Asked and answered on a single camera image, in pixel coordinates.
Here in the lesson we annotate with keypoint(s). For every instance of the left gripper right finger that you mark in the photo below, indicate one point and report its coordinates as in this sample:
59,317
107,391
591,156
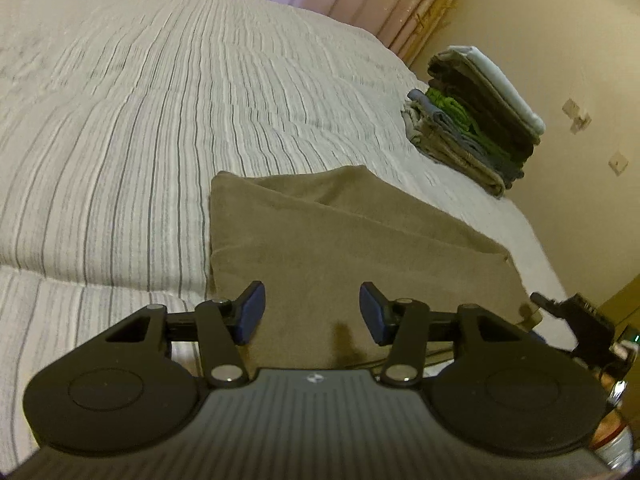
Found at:
401,325

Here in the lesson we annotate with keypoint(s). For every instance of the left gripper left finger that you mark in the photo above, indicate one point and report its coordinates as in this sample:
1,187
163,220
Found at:
223,327

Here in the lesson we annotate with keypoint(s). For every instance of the olive brown t-shirt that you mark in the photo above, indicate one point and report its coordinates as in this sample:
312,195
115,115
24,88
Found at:
314,239

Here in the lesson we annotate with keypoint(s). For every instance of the person right hand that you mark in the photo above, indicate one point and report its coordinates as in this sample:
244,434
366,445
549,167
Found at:
613,423

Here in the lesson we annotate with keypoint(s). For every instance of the grey olive folded garments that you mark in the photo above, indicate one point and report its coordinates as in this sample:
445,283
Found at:
434,134

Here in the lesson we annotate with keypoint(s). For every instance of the dark folded garments stack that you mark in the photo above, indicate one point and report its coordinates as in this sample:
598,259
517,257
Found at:
492,118

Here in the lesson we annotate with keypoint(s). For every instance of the white folded garment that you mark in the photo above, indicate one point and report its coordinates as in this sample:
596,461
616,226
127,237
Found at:
472,63

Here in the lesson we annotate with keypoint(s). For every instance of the green folded garment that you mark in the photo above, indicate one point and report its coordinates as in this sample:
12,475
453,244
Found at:
465,122

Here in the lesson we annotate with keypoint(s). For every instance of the beige wall switch plate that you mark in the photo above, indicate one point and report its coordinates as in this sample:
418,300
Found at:
618,162

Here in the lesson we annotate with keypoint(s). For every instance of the wall socket with plug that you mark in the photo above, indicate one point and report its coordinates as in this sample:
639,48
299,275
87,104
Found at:
580,120

